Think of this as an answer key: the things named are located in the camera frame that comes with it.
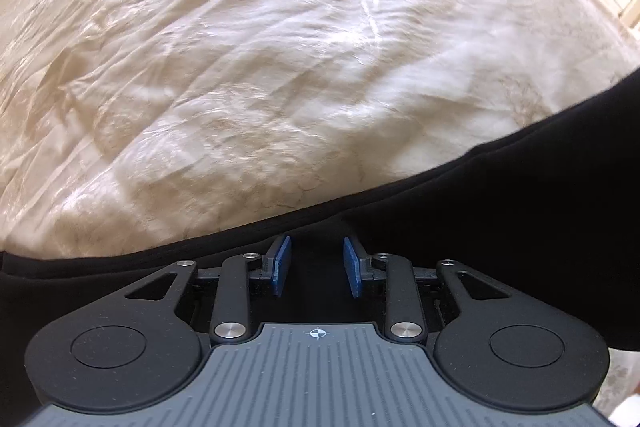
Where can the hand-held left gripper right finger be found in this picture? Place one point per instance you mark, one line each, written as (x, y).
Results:
(352, 268)

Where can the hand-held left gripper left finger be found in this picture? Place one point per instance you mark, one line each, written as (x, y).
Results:
(282, 263)

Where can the black pants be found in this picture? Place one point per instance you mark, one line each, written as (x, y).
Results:
(500, 217)

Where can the cream bed cover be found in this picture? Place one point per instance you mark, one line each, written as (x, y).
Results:
(250, 72)

